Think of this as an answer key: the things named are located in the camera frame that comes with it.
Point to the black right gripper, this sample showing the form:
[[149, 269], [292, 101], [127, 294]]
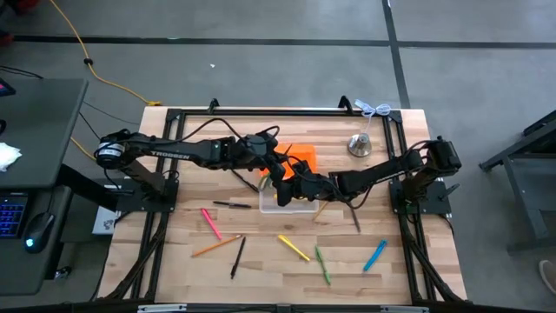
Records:
[[313, 184]]

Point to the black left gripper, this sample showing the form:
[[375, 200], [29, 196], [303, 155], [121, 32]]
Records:
[[256, 148]]

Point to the yellow pencil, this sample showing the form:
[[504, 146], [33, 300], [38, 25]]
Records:
[[275, 196]]

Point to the clear plastic supply box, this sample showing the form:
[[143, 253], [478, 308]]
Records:
[[304, 208]]

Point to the natural wooden pencil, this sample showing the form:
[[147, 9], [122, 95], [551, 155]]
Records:
[[321, 211]]

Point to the black pen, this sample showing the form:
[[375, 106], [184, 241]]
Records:
[[245, 181], [232, 204], [238, 257]]

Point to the grey pen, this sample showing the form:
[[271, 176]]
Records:
[[355, 220]]

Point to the pink highlighter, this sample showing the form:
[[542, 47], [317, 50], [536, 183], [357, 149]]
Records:
[[211, 224]]

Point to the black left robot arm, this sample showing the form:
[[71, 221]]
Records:
[[174, 152]]

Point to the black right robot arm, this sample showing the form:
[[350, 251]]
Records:
[[378, 174]]

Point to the orange plastic box lid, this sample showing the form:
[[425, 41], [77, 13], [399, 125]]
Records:
[[304, 152]]

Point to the white printed box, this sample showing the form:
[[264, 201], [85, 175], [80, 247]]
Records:
[[104, 221]]

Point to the brass cylinder on round base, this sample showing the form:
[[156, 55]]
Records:
[[359, 145]]

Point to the yellow highlighter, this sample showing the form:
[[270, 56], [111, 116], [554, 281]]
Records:
[[293, 248]]

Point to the orange pencil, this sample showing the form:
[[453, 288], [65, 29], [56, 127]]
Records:
[[216, 246]]

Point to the green highlighter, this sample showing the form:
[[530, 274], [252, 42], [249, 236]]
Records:
[[322, 265]]

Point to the blue highlighter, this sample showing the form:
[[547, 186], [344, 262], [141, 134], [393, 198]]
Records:
[[375, 255]]

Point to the black side table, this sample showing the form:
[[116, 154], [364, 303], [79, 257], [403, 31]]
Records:
[[521, 156]]

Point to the small black caster wheel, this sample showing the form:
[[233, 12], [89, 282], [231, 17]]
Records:
[[64, 273]]

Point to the black office desk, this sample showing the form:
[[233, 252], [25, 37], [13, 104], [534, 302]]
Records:
[[39, 130]]

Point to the black computer mouse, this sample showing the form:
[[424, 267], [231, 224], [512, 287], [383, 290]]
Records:
[[39, 230]]

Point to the white crumpled tissue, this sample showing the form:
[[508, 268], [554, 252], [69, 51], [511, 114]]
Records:
[[8, 156]]

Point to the backlit computer keyboard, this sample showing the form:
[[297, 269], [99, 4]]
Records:
[[11, 215]]

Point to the person's foot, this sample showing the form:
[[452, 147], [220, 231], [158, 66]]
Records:
[[549, 276], [6, 38]]

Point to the dark device with pink light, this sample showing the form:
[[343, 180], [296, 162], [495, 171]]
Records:
[[5, 89]]

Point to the black aluminium table frame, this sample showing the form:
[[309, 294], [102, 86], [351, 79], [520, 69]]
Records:
[[282, 112]]

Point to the silver metal bracket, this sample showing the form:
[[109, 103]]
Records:
[[163, 308], [404, 309]]

